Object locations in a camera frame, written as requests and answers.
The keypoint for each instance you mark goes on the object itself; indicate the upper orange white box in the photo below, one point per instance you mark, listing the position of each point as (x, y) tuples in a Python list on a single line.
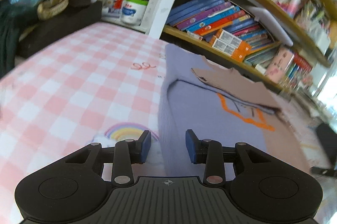
[(232, 40)]

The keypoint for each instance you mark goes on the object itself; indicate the pink cartoon table mat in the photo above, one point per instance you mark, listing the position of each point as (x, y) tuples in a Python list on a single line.
[(101, 83)]

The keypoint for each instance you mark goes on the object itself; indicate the pink sticker tumbler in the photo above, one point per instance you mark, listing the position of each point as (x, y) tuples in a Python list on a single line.
[(279, 64)]

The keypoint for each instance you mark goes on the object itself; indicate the row of leaning books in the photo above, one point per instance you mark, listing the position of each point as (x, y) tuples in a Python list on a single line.
[(201, 19)]

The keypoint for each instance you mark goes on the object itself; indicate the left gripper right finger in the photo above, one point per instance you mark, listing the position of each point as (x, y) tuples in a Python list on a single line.
[(257, 184)]

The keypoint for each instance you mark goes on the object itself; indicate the purple and pink sweater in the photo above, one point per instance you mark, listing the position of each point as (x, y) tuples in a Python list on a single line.
[(221, 105)]

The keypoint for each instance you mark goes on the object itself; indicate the lower orange white box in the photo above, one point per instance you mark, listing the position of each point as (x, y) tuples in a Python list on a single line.
[(227, 49)]

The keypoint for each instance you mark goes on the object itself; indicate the orange white box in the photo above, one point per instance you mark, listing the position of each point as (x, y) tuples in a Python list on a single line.
[(232, 40), (227, 49)]

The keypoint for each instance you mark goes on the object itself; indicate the white cream jar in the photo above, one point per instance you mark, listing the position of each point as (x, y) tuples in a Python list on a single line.
[(133, 11)]

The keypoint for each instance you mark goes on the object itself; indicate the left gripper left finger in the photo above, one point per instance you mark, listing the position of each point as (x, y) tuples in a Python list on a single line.
[(77, 185)]

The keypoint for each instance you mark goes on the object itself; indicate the white flat tablet stand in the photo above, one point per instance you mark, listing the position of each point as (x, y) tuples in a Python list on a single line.
[(267, 19)]

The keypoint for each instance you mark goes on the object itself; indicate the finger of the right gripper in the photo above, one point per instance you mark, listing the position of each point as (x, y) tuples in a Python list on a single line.
[(323, 171)]

